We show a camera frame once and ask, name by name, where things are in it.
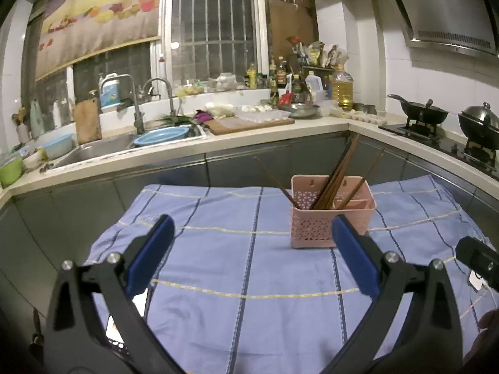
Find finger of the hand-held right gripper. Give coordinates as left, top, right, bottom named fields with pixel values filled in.
left=455, top=236, right=499, bottom=294

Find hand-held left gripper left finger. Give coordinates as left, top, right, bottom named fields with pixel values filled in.
left=43, top=214, right=184, bottom=374

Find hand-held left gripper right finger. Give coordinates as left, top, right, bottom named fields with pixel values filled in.
left=320, top=215, right=463, bottom=374

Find pink plastic basket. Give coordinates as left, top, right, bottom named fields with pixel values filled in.
left=290, top=175, right=377, bottom=249

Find bundle of brown wooden chopsticks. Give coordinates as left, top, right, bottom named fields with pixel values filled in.
left=310, top=132, right=361, bottom=210

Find brown wooden chopstick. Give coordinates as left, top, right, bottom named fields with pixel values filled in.
left=253, top=156, right=303, bottom=209
left=336, top=151, right=386, bottom=209

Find white tag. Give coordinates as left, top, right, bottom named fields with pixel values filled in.
left=468, top=271, right=488, bottom=291

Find kitchen counter cabinet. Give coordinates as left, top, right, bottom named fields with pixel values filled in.
left=0, top=115, right=499, bottom=281

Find steel sink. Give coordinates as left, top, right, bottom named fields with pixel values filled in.
left=55, top=125, right=207, bottom=168

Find blue basin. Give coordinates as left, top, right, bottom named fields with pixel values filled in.
left=133, top=126, right=190, bottom=148

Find gas stove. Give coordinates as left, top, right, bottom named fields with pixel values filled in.
left=378, top=122, right=499, bottom=180

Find blue checked tablecloth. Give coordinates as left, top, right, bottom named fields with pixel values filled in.
left=84, top=175, right=499, bottom=374

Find square-necked steel faucet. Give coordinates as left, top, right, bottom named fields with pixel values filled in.
left=98, top=74, right=146, bottom=135

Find dark lidded pot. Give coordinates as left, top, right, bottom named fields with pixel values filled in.
left=458, top=102, right=499, bottom=151

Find egg tray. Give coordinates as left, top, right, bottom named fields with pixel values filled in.
left=343, top=110, right=386, bottom=125

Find blue plastic container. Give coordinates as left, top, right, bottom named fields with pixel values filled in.
left=41, top=133, right=75, bottom=160

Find small wooden cutting board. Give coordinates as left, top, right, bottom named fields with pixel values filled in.
left=72, top=97, right=103, bottom=146

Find large wooden cutting board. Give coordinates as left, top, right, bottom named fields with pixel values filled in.
left=203, top=115, right=296, bottom=136

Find curved steel faucet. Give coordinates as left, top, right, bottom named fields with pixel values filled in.
left=142, top=77, right=177, bottom=117

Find black wok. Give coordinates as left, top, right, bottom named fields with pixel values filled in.
left=388, top=93, right=450, bottom=125

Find metal bowl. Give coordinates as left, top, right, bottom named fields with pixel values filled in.
left=279, top=102, right=321, bottom=119

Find green bowl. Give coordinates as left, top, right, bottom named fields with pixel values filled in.
left=0, top=158, right=23, bottom=188

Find blue label detergent bottle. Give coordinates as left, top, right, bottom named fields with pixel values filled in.
left=99, top=73, right=121, bottom=108

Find large cooking oil bottle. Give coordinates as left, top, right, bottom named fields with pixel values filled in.
left=331, top=64, right=355, bottom=112

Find clear plastic tray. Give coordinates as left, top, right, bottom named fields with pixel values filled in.
left=234, top=107, right=291, bottom=123

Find white plastic jug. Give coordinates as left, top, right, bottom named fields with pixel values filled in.
left=305, top=75, right=325, bottom=104

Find utensil holder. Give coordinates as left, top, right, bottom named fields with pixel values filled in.
left=12, top=107, right=32, bottom=145

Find pale plastic bottle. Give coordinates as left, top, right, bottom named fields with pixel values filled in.
left=29, top=99, right=44, bottom=139

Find pile of seasoning packets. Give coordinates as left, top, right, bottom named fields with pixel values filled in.
left=290, top=37, right=349, bottom=69

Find barred window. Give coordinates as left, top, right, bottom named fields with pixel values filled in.
left=164, top=0, right=262, bottom=86

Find cardboard sheet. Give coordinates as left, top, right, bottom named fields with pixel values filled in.
left=267, top=0, right=316, bottom=61

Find fruit print roller blind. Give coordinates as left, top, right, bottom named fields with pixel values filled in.
left=35, top=0, right=162, bottom=82

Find range hood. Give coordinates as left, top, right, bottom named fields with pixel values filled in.
left=384, top=0, right=499, bottom=57

